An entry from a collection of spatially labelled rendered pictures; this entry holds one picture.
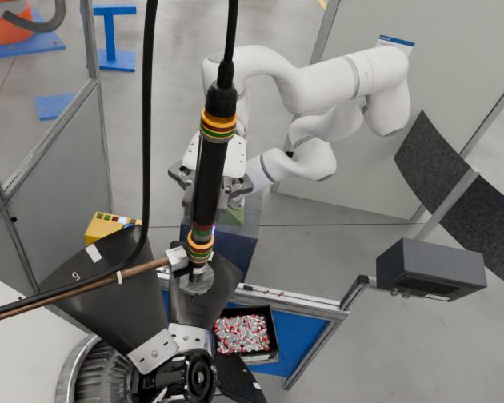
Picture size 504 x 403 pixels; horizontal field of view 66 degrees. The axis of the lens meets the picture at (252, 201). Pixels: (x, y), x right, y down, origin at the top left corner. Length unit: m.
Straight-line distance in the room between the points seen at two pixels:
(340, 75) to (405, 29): 1.62
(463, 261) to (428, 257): 0.11
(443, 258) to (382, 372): 1.32
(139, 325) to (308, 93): 0.57
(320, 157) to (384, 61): 0.53
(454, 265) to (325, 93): 0.73
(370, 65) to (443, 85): 1.79
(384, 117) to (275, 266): 1.75
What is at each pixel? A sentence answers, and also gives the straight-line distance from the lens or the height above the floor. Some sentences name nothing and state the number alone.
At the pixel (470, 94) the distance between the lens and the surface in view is 2.71.
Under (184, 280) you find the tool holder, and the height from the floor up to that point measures 1.48.
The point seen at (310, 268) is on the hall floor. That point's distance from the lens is 2.66.
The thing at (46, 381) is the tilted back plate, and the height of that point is 1.16.
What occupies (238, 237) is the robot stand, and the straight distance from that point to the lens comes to 1.49.
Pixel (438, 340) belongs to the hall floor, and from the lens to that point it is 2.80.
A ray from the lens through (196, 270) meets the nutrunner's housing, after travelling 0.69.
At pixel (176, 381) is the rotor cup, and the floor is 1.25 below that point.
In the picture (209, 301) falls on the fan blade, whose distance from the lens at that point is 1.01.
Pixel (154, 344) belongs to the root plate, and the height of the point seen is 1.26.
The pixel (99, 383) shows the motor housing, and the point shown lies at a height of 1.17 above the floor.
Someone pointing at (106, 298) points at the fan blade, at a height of 1.36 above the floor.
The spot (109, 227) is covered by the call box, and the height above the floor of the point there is 1.07.
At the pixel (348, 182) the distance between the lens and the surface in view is 2.97.
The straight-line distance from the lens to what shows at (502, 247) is 2.42.
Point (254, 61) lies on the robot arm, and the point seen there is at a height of 1.77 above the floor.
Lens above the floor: 2.07
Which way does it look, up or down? 45 degrees down
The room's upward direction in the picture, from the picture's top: 15 degrees clockwise
